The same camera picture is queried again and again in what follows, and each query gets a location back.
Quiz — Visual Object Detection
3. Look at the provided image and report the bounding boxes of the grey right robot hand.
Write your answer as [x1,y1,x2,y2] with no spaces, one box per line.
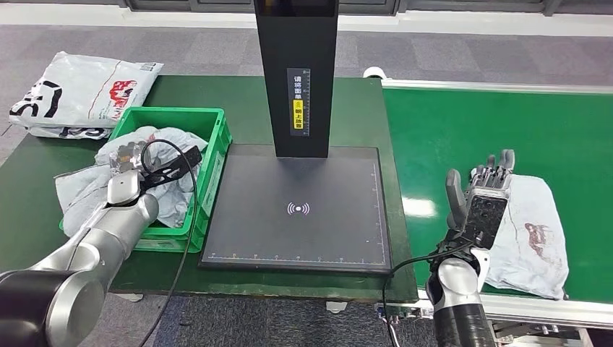
[444,149,517,231]

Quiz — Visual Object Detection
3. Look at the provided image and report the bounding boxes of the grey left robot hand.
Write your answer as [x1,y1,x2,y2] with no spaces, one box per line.
[107,140,154,176]

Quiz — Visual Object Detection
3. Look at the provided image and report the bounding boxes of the white poly parcel black print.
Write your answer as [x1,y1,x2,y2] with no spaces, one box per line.
[26,124,113,141]

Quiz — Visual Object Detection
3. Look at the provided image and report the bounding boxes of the green conveyor belt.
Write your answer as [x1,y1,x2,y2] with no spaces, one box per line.
[381,87,613,305]

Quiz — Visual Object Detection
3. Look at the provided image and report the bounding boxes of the white poly parcel red logo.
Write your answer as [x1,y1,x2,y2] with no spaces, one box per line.
[8,51,165,129]

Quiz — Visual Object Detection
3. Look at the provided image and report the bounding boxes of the green plastic crate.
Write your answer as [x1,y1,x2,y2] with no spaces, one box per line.
[59,106,233,254]

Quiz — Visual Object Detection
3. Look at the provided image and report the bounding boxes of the white crate side label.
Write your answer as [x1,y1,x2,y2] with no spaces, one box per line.
[201,152,226,216]

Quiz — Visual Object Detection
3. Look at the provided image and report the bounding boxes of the dark grey scanner platform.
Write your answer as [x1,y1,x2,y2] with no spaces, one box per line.
[198,143,395,275]

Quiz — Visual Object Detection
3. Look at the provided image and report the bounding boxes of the black yellow column label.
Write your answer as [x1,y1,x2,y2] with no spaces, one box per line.
[286,67,312,137]

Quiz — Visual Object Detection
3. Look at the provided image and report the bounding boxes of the black scanner column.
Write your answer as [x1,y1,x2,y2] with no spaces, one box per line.
[254,0,340,159]

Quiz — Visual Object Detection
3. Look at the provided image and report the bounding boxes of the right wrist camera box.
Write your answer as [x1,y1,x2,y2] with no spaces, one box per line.
[463,187,510,250]

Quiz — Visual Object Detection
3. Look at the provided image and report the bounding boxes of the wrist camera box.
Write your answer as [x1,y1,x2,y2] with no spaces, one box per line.
[141,145,203,192]
[463,187,510,250]

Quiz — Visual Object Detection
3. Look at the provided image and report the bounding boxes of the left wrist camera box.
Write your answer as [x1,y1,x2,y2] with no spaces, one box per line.
[141,145,203,192]

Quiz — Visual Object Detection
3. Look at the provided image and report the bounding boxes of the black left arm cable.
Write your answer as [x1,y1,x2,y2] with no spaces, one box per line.
[139,139,200,347]

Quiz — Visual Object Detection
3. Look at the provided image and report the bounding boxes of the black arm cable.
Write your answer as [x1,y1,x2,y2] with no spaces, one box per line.
[139,139,200,347]
[381,239,473,347]

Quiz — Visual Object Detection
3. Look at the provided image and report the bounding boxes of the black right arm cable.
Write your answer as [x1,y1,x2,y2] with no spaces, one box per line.
[381,239,473,347]

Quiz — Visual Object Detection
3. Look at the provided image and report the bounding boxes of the aluminium conveyor frame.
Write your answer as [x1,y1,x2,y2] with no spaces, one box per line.
[380,79,613,331]

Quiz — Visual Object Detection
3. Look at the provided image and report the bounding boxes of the dark window frame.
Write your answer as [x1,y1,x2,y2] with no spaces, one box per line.
[119,0,613,17]

